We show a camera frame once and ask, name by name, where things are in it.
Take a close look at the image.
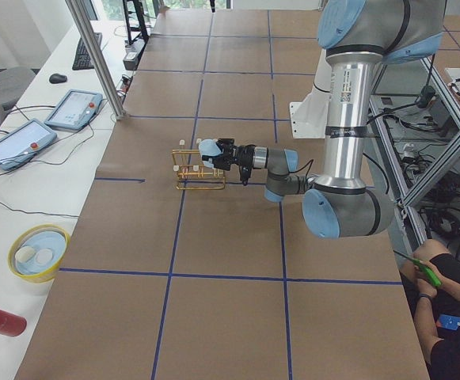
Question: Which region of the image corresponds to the black keyboard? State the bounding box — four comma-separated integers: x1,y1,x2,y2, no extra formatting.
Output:
72,38,94,70

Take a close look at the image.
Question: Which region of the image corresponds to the green handled tool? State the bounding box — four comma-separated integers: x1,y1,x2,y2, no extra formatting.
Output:
397,253,442,288

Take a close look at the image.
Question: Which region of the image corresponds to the person in black shorts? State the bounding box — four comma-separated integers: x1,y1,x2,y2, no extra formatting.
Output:
400,239,460,379

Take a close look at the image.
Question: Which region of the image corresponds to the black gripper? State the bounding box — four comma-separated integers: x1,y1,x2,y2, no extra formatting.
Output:
213,139,254,171

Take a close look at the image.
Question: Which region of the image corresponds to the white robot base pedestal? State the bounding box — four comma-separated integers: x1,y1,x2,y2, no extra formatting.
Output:
290,49,332,139

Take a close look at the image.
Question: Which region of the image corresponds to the teach pendant far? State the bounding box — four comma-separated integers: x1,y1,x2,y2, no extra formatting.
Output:
44,89,103,131

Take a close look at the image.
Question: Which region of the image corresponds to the aluminium frame post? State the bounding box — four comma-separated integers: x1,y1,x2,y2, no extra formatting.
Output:
65,0,126,120

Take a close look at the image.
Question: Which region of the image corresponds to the yellow rimmed bowl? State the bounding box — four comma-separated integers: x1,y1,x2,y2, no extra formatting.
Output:
7,224,70,283

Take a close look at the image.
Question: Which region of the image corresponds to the white round cup in bowl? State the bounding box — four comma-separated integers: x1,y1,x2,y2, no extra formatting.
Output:
14,245,36,264

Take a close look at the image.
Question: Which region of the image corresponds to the gold wire cup holder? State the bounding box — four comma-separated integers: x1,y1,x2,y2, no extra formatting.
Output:
171,139,226,191

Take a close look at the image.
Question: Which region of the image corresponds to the teach pendant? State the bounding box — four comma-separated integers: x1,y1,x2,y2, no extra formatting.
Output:
44,89,103,131
0,119,57,171

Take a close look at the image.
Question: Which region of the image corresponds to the light blue cup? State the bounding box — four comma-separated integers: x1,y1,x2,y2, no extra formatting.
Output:
198,139,222,169

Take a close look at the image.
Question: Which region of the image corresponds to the teach pendant near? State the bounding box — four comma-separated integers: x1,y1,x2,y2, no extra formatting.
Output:
0,119,57,171

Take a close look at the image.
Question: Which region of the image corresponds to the black computer mouse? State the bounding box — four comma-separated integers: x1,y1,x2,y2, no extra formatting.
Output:
48,73,67,84

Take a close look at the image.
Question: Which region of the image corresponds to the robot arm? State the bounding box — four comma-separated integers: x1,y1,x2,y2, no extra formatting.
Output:
199,1,447,238

